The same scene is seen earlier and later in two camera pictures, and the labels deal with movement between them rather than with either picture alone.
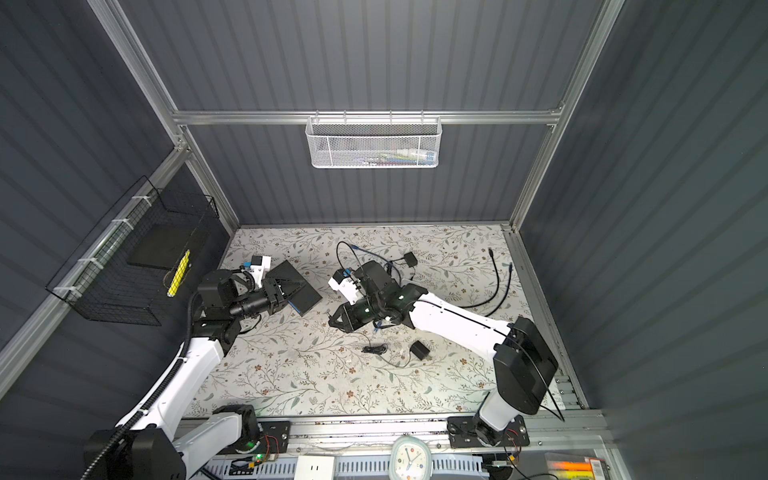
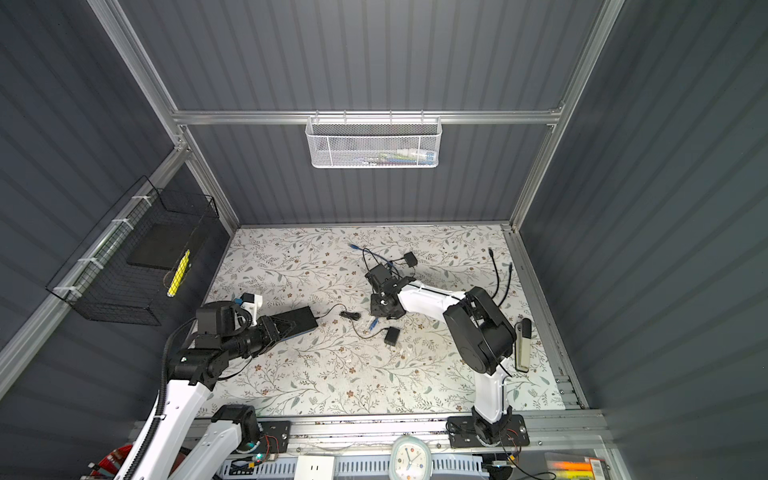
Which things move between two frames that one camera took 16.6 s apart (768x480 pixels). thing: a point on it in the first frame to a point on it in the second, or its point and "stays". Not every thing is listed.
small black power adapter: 419,350 to 410,259
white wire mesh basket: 373,142 stays
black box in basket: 164,245 stays
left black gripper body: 273,299 to 256,339
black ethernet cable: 490,250 stays
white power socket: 313,467 stays
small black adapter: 410,259 to 391,334
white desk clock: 410,459 stays
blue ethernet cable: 378,325 stays
